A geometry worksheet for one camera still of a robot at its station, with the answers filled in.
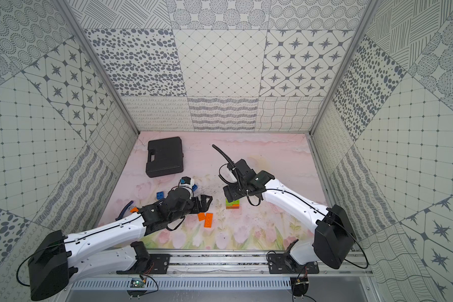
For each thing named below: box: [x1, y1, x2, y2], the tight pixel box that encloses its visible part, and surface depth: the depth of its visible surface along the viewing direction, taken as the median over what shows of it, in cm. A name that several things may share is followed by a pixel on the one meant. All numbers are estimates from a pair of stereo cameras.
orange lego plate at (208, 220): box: [203, 212, 214, 229], surface depth 87 cm
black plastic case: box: [145, 136, 184, 179], surface depth 106 cm
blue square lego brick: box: [156, 191, 165, 201], surface depth 94 cm
